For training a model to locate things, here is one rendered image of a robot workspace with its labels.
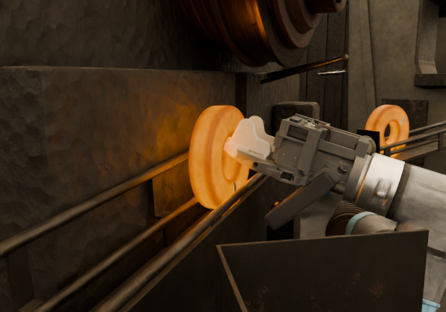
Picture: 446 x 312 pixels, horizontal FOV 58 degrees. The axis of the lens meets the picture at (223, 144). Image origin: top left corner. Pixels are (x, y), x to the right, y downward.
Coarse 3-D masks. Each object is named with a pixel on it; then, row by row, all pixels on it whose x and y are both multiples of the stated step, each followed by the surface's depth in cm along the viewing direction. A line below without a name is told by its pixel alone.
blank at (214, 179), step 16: (208, 112) 57; (224, 112) 57; (240, 112) 62; (208, 128) 54; (224, 128) 57; (192, 144) 54; (208, 144) 53; (224, 144) 57; (192, 160) 54; (208, 160) 53; (224, 160) 64; (192, 176) 54; (208, 176) 53; (224, 176) 57; (240, 176) 63; (208, 192) 54; (224, 192) 58
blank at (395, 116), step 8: (376, 112) 110; (384, 112) 109; (392, 112) 111; (400, 112) 112; (368, 120) 110; (376, 120) 108; (384, 120) 109; (392, 120) 111; (400, 120) 113; (368, 128) 109; (376, 128) 108; (384, 128) 110; (392, 128) 115; (400, 128) 113; (408, 128) 115; (392, 136) 115; (400, 136) 114; (384, 144) 111
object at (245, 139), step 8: (248, 120) 55; (240, 128) 56; (248, 128) 56; (232, 136) 57; (240, 136) 56; (248, 136) 56; (256, 136) 55; (232, 144) 57; (240, 144) 57; (248, 144) 56; (256, 144) 55; (264, 144) 55; (232, 152) 57; (248, 152) 56; (256, 152) 56; (264, 152) 55
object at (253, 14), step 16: (224, 0) 59; (240, 0) 59; (256, 0) 57; (224, 16) 62; (240, 16) 61; (256, 16) 59; (240, 32) 64; (256, 32) 63; (272, 32) 64; (240, 48) 68; (256, 48) 67; (272, 48) 64; (288, 48) 73; (304, 48) 84; (288, 64) 74
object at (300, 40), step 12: (276, 0) 60; (288, 0) 62; (300, 0) 64; (276, 12) 61; (288, 12) 64; (300, 12) 65; (276, 24) 64; (288, 24) 65; (300, 24) 68; (312, 24) 72; (288, 36) 66; (300, 36) 73
